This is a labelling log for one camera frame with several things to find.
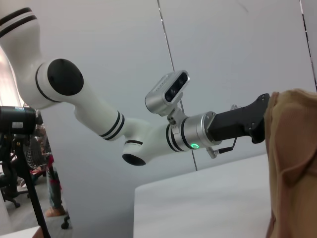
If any white low cabinet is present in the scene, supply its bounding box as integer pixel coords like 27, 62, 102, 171
0, 225, 45, 238

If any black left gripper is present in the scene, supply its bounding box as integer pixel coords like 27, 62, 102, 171
207, 93, 270, 145

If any silver left wrist depth camera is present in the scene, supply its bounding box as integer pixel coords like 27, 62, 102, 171
145, 70, 191, 129

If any round wire fan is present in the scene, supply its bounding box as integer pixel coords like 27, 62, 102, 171
23, 137, 49, 172

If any person in colourful trousers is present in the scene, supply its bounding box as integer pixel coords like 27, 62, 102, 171
44, 152, 69, 218

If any khaki canvas food bag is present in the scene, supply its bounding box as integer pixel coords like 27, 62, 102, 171
264, 88, 317, 238

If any black cylindrical camera device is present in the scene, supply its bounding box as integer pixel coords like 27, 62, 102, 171
0, 106, 43, 136

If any black tripod stand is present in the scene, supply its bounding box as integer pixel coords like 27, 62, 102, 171
9, 133, 54, 238

